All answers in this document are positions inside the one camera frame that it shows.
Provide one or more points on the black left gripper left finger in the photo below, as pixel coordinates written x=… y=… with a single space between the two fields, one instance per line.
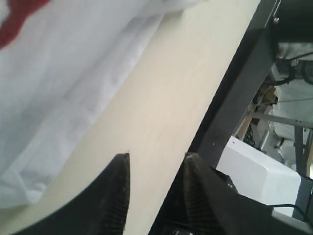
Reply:
x=100 y=209

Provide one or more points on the black table frame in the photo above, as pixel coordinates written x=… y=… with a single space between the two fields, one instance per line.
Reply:
x=274 y=21

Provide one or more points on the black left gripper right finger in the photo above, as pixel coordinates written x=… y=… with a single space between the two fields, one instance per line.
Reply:
x=214 y=208

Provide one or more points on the white t-shirt with red lettering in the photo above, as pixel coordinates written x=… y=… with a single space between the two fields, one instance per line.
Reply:
x=61 y=63

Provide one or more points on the white box under table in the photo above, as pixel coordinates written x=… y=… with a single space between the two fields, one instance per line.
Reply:
x=258 y=176

